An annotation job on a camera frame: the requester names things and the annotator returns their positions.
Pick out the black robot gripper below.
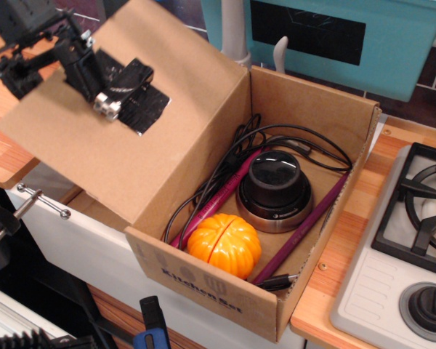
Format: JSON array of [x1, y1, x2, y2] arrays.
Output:
[[0, 1, 105, 103]]

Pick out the black taped aluminium flap handle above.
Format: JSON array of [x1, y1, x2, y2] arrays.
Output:
[[94, 50, 170, 136]]

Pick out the brown cardboard kitchen set box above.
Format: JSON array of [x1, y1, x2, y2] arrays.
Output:
[[0, 1, 380, 342]]

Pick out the metal clamp bar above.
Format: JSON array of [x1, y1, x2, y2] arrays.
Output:
[[0, 183, 71, 242]]

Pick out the grey toy faucet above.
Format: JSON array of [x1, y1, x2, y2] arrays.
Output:
[[221, 0, 289, 73]]

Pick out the magenta pencil left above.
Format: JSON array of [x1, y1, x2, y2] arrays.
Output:
[[170, 148, 262, 249]]

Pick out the magenta pencil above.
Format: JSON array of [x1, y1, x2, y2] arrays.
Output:
[[170, 148, 262, 249], [252, 172, 350, 285]]

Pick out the orange toy pumpkin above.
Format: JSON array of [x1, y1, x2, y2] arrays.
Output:
[[187, 213, 262, 280]]

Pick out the black silver 3D mouse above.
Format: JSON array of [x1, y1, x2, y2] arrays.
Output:
[[236, 150, 313, 233]]

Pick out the magenta pencil right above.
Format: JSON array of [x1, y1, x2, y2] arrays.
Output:
[[252, 172, 350, 285]]

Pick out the black stove grate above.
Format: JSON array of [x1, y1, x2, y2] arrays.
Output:
[[371, 143, 436, 273]]

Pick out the white toy stove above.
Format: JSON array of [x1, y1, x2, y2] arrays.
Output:
[[331, 145, 436, 348]]

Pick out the black stove knob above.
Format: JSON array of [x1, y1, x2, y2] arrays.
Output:
[[399, 282, 436, 342]]

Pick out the blue black clamp handle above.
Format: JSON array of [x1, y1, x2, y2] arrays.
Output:
[[133, 296, 171, 349]]

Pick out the black USB cable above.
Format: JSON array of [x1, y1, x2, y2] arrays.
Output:
[[162, 113, 353, 292]]

